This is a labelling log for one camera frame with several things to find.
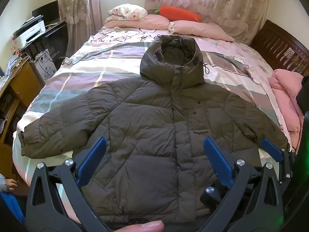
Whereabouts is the olive hooded puffer jacket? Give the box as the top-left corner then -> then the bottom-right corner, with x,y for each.
18,35 -> 290,225

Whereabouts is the black monitor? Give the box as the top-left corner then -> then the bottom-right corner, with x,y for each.
32,0 -> 59,26

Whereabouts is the black desk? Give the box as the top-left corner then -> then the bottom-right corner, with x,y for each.
24,19 -> 68,61

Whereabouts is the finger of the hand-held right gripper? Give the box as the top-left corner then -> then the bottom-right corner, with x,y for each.
261,138 -> 297,186
200,187 -> 224,209

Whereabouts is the wooden cabinet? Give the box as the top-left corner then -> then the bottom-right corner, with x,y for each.
0,59 -> 46,182

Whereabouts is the pink blanket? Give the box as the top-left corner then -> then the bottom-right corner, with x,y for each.
269,69 -> 305,150

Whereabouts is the person's left hand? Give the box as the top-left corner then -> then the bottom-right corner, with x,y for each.
113,220 -> 165,232

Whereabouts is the white printer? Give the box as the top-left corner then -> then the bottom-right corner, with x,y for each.
12,14 -> 46,47

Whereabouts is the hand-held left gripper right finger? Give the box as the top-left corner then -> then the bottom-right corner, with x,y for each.
199,136 -> 286,232

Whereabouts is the dark wooden headboard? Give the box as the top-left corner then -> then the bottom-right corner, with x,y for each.
250,19 -> 309,78

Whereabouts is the blue cloth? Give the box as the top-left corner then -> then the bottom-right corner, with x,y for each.
0,191 -> 26,225

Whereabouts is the pink pillow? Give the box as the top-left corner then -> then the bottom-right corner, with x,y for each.
104,14 -> 173,31
169,20 -> 236,41

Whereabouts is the doll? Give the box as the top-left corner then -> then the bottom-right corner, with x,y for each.
0,174 -> 18,194

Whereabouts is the white printed box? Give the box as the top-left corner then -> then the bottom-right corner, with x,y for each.
32,49 -> 58,80

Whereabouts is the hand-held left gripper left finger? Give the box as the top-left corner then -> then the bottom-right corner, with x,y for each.
25,136 -> 113,232

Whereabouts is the white floral pillow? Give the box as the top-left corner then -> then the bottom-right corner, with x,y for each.
107,3 -> 148,21

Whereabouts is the floral lace curtain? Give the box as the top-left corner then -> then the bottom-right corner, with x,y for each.
143,0 -> 272,45
55,0 -> 102,58

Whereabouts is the bed with patterned sheet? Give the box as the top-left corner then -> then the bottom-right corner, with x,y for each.
12,25 -> 294,223

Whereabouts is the orange carrot plush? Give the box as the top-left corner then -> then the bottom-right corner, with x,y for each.
153,5 -> 203,23

